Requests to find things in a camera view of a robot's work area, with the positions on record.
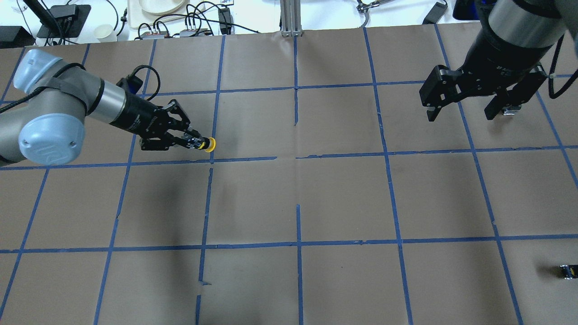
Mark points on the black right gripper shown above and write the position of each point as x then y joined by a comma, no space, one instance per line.
501,56

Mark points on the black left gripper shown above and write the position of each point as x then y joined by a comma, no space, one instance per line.
135,116

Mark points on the yellow push button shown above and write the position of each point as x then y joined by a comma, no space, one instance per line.
204,144

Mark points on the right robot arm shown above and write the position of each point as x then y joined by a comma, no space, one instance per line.
528,23

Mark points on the red push button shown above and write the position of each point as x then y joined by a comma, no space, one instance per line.
569,271

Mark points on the black power adapter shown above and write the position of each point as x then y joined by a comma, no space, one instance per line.
225,21
435,13

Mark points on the small circuit board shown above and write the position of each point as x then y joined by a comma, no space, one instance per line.
146,34
195,32

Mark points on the beige tray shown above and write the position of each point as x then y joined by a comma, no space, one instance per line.
137,16

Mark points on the beige plate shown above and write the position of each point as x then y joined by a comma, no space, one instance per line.
160,7

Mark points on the white paper cup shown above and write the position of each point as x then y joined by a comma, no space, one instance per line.
105,33

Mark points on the aluminium frame post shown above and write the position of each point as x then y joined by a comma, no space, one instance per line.
290,18

